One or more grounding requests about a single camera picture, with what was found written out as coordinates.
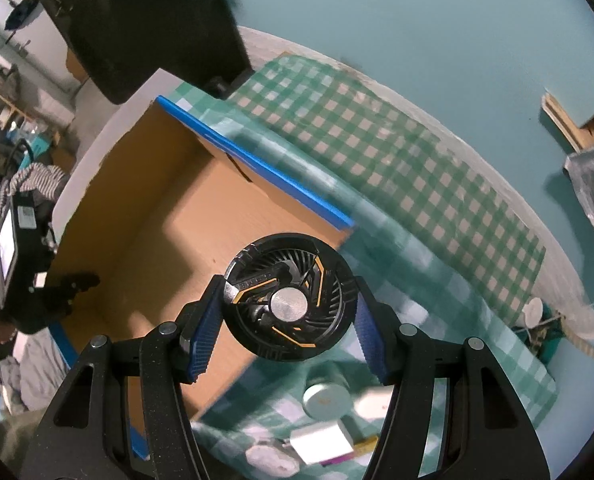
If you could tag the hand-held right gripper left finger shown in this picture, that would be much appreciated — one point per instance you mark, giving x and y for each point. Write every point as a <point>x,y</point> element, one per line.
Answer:
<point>203,342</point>

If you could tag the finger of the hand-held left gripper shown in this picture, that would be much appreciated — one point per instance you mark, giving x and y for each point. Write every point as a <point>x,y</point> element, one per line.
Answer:
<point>74,285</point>

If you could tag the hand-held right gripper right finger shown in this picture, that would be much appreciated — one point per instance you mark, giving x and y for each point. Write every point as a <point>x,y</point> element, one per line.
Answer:
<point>372,347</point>

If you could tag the small white charger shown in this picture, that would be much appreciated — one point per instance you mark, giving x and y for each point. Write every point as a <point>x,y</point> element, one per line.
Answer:
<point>374,404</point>

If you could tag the pale green round tin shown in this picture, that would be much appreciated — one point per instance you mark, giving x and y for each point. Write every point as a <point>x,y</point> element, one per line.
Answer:
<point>327,401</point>

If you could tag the cardboard box with blue tape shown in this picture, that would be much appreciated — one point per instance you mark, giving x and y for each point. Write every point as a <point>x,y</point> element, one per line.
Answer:
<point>147,240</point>

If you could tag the black round cooling fan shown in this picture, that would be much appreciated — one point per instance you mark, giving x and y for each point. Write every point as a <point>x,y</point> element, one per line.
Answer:
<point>287,305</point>

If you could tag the large white charger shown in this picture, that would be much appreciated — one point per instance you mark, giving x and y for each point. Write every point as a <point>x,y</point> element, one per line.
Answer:
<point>322,442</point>

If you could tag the white oval device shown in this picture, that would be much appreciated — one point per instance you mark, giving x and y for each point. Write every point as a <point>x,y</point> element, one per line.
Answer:
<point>272,460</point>

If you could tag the striped cloth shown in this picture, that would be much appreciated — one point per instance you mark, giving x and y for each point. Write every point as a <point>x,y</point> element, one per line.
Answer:
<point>27,182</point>

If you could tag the grey cloth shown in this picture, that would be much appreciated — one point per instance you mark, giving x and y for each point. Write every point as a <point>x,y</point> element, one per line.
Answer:
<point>37,375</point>

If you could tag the small purple and yellow box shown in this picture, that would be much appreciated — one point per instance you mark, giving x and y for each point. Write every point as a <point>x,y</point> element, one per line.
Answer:
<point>359,447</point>

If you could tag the white cup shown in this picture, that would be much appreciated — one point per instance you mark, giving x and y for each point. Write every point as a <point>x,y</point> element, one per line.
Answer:
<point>533,312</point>

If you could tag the olive green cloth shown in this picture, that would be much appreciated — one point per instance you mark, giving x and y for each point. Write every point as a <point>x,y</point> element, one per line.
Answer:
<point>4,440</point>

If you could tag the green checkered tablecloth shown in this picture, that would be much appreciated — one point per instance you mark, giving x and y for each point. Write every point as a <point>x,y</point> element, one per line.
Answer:
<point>377,160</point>

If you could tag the large black object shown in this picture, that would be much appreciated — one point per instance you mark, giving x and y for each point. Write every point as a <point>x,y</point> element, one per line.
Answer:
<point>147,20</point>

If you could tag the wooden board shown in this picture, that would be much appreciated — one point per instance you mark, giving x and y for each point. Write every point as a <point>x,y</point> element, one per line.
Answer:
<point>577,125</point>

